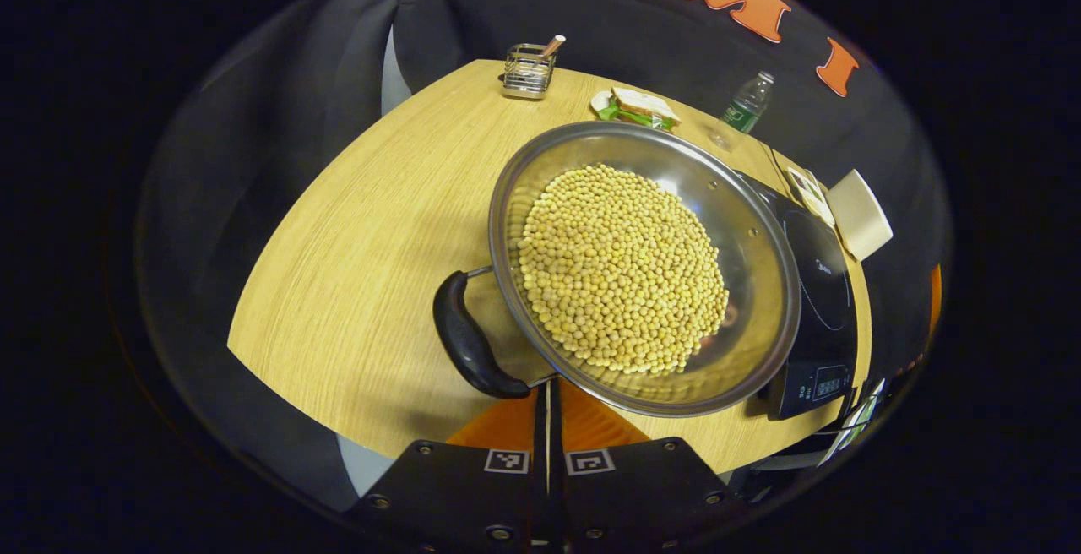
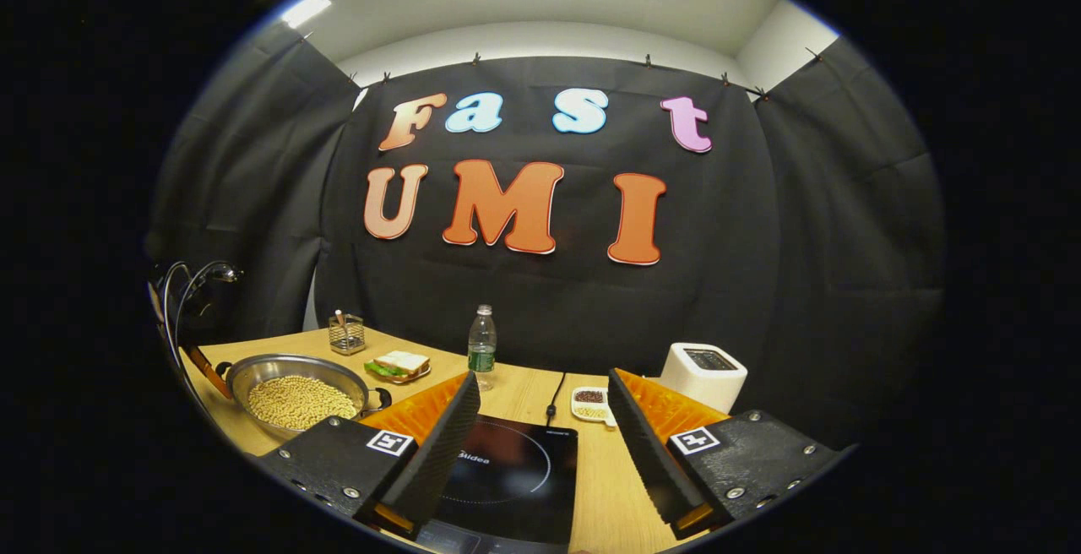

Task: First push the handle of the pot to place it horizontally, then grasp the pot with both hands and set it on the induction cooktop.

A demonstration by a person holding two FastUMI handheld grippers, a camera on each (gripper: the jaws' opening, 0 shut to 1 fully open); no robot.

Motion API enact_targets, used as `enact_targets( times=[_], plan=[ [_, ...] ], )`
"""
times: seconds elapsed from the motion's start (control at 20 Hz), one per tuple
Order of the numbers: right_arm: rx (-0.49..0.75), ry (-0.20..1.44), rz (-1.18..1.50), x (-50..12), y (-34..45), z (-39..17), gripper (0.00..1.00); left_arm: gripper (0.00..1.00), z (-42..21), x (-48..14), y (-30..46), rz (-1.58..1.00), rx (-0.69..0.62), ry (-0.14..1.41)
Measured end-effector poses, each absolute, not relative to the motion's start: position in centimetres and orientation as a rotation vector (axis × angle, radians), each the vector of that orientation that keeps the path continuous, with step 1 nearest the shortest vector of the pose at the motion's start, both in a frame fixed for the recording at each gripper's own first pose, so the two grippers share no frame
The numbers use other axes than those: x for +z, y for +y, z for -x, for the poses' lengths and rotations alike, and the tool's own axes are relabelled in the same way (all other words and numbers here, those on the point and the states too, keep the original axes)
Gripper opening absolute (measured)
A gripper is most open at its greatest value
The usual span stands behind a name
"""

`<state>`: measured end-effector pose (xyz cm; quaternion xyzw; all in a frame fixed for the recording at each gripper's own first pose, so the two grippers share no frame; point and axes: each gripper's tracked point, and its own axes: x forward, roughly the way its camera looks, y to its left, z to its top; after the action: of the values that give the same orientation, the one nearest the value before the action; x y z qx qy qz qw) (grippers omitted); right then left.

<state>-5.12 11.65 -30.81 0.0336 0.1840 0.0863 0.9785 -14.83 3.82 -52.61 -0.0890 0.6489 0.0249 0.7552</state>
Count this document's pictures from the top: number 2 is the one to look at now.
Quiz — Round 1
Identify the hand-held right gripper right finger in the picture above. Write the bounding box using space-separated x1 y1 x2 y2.
606 368 854 540

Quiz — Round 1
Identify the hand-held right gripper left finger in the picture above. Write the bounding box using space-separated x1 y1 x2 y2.
256 371 482 540

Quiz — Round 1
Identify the steel pot with black handles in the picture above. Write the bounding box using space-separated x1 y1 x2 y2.
215 353 394 441

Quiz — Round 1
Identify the black induction cooktop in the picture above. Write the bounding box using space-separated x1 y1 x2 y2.
418 415 579 554

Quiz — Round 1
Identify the white divided bean dish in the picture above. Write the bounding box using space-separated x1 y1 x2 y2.
571 386 617 428

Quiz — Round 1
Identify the white toaster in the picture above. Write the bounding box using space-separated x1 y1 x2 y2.
659 342 749 416

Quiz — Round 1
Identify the pile of soybeans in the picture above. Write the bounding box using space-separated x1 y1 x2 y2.
247 375 360 431

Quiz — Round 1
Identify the sandwich with lettuce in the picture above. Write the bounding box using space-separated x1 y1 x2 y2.
364 350 432 383

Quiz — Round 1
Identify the clear plastic water bottle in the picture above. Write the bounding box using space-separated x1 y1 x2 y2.
468 304 497 392

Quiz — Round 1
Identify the black backdrop cloth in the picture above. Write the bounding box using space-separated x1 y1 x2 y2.
145 22 947 454

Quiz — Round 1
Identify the small ceiling light panel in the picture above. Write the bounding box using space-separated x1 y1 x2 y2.
281 0 333 29

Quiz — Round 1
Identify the metal wire basket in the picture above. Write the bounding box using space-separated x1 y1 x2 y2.
328 311 367 356

